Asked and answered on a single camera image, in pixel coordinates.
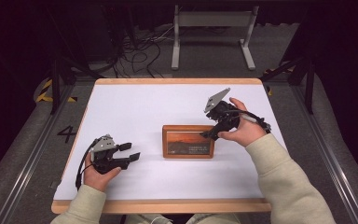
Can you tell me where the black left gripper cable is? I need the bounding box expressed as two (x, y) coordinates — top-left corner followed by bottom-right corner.
(75, 139), (98, 191)

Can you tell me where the yellow black hazard tape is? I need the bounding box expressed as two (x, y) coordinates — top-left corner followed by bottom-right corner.
(35, 78), (77, 104)
(262, 68), (275, 97)

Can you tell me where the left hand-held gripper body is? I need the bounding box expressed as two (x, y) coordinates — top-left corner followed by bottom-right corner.
(89, 133), (131, 175)

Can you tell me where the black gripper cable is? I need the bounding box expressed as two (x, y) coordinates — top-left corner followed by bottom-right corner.
(229, 108), (272, 134)
(75, 139), (98, 191)

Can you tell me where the white metal stand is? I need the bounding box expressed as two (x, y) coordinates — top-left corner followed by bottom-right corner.
(171, 4), (259, 71)

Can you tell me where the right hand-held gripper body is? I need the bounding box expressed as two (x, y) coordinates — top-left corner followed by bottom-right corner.
(203, 87), (241, 132)

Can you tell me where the aluminium floor rail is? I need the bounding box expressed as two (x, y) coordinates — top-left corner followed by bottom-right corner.
(0, 83), (76, 224)
(292, 83), (358, 224)

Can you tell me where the tangle of black floor cables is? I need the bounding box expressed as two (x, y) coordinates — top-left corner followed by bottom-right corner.
(105, 22), (175, 78)

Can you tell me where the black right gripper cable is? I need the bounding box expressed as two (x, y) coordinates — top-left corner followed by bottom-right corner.
(229, 108), (272, 134)

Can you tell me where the person's right hand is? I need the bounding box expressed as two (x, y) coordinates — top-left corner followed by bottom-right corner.
(217, 97), (269, 147)

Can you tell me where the person's left hand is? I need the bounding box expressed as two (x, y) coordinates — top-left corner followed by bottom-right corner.
(83, 152), (122, 193)

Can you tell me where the black metal stand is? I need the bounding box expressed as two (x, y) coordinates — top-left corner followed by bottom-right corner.
(43, 6), (104, 115)
(259, 55), (317, 115)

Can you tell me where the wooden picture frame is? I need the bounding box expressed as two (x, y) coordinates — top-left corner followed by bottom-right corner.
(162, 124), (215, 160)

